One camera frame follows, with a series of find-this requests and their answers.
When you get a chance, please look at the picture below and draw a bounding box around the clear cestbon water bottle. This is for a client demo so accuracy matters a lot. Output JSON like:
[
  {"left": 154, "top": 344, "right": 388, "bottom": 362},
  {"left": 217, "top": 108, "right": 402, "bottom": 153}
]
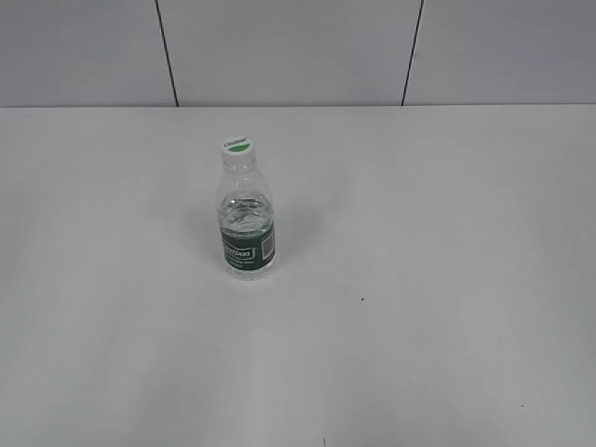
[{"left": 216, "top": 162, "right": 276, "bottom": 280}]

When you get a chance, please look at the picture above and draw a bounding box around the white green bottle cap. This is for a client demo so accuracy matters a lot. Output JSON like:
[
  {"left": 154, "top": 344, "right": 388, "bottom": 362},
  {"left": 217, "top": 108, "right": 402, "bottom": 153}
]
[{"left": 222, "top": 135, "right": 256, "bottom": 166}]

